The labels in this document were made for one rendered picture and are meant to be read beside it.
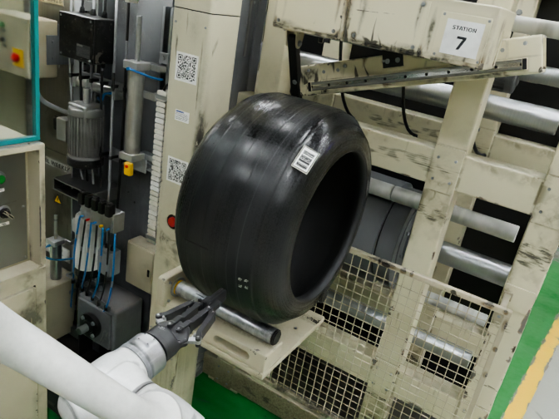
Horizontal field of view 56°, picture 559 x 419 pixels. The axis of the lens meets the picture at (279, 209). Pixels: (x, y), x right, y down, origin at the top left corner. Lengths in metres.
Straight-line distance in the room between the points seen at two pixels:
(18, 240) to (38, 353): 0.88
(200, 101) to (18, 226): 0.62
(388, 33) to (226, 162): 0.55
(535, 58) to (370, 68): 0.44
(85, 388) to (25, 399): 1.08
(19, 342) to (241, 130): 0.68
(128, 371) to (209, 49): 0.80
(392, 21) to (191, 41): 0.52
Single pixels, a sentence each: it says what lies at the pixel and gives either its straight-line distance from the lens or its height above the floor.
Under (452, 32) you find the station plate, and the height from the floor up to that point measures 1.71.
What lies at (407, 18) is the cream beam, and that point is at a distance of 1.43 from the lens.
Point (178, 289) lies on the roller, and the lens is 1.54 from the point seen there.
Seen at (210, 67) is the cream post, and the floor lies 1.52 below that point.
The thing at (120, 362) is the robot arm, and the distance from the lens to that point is 1.06.
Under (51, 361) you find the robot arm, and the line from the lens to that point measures 0.81.
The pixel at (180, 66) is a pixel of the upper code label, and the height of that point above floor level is 1.51.
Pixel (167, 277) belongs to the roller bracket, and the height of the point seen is 0.95.
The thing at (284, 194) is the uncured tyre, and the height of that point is 1.33.
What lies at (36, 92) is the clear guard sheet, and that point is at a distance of 1.50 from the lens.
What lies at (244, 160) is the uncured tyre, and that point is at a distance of 1.17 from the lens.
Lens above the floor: 1.73
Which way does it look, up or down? 22 degrees down
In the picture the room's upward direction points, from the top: 10 degrees clockwise
